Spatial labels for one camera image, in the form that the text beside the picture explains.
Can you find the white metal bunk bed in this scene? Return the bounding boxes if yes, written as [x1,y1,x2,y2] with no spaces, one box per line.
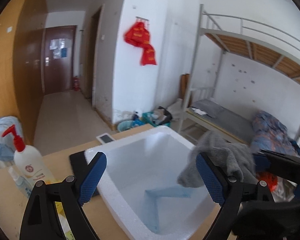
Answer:
[181,4,300,141]

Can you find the light blue crumpled cloth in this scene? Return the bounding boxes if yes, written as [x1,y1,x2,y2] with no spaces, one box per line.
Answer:
[0,116,24,162]

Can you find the grey sock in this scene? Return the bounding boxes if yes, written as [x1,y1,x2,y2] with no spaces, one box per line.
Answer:
[177,131,258,188]

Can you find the blue plastic basin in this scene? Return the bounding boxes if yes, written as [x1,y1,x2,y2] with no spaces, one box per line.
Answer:
[117,120,140,132]

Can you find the wooden wardrobe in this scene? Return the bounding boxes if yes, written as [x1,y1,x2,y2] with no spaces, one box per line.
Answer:
[0,0,47,144]

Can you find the red fire extinguisher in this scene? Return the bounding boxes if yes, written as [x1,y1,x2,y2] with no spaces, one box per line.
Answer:
[73,76,80,91]

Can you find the blue surgical mask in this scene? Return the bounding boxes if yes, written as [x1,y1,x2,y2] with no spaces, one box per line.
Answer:
[140,186,194,233]

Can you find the dark brown entrance door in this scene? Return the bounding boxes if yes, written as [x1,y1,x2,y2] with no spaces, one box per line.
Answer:
[43,25,77,95]

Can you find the green basket with clutter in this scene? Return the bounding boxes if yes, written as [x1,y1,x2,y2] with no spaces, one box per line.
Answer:
[141,106,173,127]

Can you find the small clear spray bottle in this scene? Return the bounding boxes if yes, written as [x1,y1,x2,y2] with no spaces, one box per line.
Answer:
[8,167,32,198]

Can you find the yellow foam fruit net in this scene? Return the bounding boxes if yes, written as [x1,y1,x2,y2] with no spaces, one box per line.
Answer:
[55,202,74,240]

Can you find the black smartphone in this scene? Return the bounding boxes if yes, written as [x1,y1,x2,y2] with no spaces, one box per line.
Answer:
[69,150,101,198]

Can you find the white lotion pump bottle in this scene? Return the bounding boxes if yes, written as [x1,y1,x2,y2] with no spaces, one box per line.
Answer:
[2,125,57,186]

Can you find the white styrofoam box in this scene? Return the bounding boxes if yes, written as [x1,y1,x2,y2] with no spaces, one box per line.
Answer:
[85,126,218,239]

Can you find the grey pillow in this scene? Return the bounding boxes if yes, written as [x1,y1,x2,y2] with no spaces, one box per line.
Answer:
[191,99,223,118]

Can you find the blue patterned quilt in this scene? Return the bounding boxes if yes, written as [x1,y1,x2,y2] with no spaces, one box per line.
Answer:
[250,111,299,157]

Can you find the red hanging bags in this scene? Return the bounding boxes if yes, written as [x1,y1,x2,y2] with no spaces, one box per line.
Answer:
[123,18,157,66]

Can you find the white small digital device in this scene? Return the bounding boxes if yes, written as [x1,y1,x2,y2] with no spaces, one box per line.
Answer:
[96,133,115,145]

